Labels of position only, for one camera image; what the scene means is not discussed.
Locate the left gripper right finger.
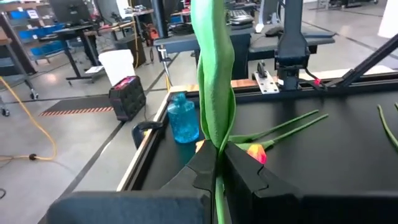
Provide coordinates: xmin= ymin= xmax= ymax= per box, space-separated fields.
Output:
xmin=223 ymin=141 xmax=398 ymax=224

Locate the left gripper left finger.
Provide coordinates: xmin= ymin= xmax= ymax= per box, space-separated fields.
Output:
xmin=46 ymin=139 xmax=218 ymax=224

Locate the orange artificial tulip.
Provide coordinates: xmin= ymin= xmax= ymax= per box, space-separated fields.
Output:
xmin=195 ymin=109 xmax=320 ymax=153
xmin=236 ymin=113 xmax=330 ymax=165

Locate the black artificial tulip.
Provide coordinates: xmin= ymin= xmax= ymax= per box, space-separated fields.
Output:
xmin=190 ymin=0 xmax=236 ymax=224

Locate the red tulips bunch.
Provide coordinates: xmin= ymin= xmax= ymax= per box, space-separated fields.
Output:
xmin=377 ymin=104 xmax=398 ymax=150

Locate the blue glass vase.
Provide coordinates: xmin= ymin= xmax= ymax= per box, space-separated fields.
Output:
xmin=167 ymin=92 xmax=200 ymax=144

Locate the black table clamp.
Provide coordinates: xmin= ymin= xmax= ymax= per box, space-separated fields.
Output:
xmin=131 ymin=120 xmax=165 ymax=149

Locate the silver metal mounting plate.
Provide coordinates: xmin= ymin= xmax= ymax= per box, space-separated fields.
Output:
xmin=252 ymin=70 xmax=280 ymax=95

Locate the black hazard-striped floor mat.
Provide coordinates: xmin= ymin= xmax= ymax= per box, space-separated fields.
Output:
xmin=39 ymin=95 xmax=115 ymax=118

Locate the grey office desk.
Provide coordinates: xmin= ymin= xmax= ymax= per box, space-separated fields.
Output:
xmin=154 ymin=23 xmax=336 ymax=80

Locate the dark computer mouse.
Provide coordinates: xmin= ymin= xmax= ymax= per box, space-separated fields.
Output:
xmin=264 ymin=25 xmax=285 ymax=37

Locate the black keyboard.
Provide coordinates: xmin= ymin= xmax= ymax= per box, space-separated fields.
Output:
xmin=228 ymin=9 xmax=254 ymax=26

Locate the black standing desk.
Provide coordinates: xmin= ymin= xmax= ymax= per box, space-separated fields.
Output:
xmin=40 ymin=21 xmax=135 ymax=82

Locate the shelf with blue bins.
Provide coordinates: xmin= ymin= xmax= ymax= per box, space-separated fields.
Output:
xmin=8 ymin=8 xmax=67 ymax=57

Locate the black computer monitor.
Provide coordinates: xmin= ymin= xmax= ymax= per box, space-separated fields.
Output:
xmin=49 ymin=0 xmax=96 ymax=24

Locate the yellow extension cable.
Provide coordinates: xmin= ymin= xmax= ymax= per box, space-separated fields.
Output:
xmin=0 ymin=76 xmax=58 ymax=162

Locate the black diagonal frame strut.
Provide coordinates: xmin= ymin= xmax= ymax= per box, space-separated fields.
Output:
xmin=329 ymin=33 xmax=398 ymax=90

